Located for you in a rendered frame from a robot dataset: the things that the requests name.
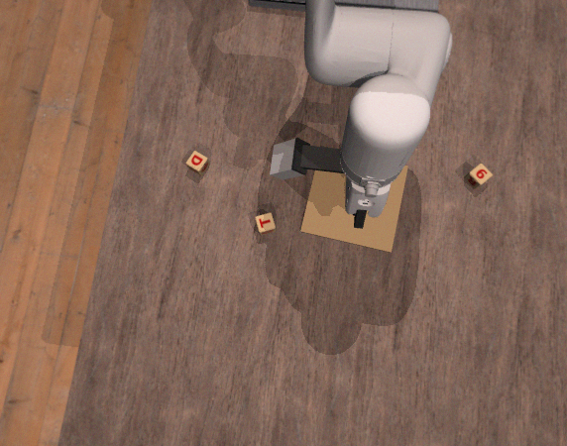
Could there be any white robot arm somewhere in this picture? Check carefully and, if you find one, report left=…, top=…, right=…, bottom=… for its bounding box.
left=270, top=0, right=453, bottom=197

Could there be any beige block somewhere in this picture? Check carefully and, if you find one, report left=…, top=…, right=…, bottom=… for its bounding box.
left=464, top=164, right=493, bottom=189
left=255, top=212, right=277, bottom=236
left=186, top=151, right=210, bottom=175

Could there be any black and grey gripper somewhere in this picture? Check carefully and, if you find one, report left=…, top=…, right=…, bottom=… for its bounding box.
left=340, top=162, right=393, bottom=229

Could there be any tan flat mat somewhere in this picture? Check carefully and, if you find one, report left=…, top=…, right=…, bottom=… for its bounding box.
left=300, top=166, right=408, bottom=253

